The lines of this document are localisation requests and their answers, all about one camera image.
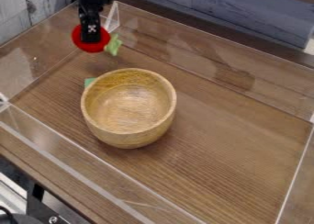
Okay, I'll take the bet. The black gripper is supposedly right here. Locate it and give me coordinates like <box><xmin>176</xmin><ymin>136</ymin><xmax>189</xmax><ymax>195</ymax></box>
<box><xmin>78</xmin><ymin>0</ymin><xmax>112</xmax><ymax>43</ymax></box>

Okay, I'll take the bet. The red plush tomato toy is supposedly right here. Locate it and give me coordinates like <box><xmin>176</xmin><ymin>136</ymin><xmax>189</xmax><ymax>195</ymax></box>
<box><xmin>70</xmin><ymin>25</ymin><xmax>122</xmax><ymax>56</ymax></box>

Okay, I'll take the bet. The green rectangular block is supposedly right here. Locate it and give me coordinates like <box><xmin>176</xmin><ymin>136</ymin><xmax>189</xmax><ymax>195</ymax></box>
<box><xmin>84</xmin><ymin>78</ymin><xmax>96</xmax><ymax>88</ymax></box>

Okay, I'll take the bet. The wooden bowl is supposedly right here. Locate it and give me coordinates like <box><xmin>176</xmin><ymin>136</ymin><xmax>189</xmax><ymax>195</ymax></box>
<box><xmin>81</xmin><ymin>68</ymin><xmax>177</xmax><ymax>149</ymax></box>

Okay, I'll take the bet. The blue grey sofa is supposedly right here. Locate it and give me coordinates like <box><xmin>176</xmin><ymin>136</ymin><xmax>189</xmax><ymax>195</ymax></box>
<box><xmin>121</xmin><ymin>0</ymin><xmax>314</xmax><ymax>50</ymax></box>

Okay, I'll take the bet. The clear acrylic corner bracket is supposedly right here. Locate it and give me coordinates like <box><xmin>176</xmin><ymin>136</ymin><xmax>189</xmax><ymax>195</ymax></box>
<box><xmin>100</xmin><ymin>1</ymin><xmax>120</xmax><ymax>33</ymax></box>

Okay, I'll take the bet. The clear acrylic tray wall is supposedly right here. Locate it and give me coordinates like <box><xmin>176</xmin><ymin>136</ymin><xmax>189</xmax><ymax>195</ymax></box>
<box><xmin>0</xmin><ymin>95</ymin><xmax>204</xmax><ymax>224</ymax></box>

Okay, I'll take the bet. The black cable under table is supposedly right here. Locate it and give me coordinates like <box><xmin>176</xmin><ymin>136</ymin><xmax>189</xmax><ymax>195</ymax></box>
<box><xmin>0</xmin><ymin>204</ymin><xmax>19</xmax><ymax>224</ymax></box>

